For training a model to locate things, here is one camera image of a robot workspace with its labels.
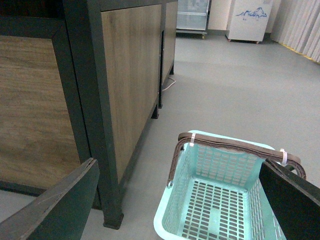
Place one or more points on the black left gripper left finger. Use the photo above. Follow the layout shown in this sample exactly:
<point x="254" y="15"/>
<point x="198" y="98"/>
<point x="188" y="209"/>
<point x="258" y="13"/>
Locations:
<point x="61" y="212"/>

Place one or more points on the white chest freezer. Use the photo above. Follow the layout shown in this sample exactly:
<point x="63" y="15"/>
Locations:
<point x="248" y="20"/>

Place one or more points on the glass display fridge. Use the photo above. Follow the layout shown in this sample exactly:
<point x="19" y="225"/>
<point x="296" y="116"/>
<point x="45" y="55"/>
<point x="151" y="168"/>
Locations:
<point x="193" y="17"/>

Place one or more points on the white vertical blinds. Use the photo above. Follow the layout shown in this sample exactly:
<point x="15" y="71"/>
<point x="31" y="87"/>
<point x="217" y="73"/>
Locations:
<point x="297" y="27"/>

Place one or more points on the brown basket handle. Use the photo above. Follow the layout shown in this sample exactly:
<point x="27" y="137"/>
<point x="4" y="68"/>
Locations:
<point x="219" y="142"/>

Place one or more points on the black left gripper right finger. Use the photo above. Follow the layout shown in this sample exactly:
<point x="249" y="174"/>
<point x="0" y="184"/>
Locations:
<point x="294" y="201"/>

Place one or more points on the wood and black cabinet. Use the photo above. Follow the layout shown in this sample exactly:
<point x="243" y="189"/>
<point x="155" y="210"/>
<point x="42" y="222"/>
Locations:
<point x="80" y="79"/>

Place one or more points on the light blue plastic basket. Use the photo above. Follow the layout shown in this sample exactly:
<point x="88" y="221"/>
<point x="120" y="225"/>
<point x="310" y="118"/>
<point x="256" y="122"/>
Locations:
<point x="216" y="194"/>

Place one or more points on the white zip tie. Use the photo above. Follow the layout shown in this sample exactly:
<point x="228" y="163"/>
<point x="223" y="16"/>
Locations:
<point x="284" y="161"/>
<point x="192" y="139"/>

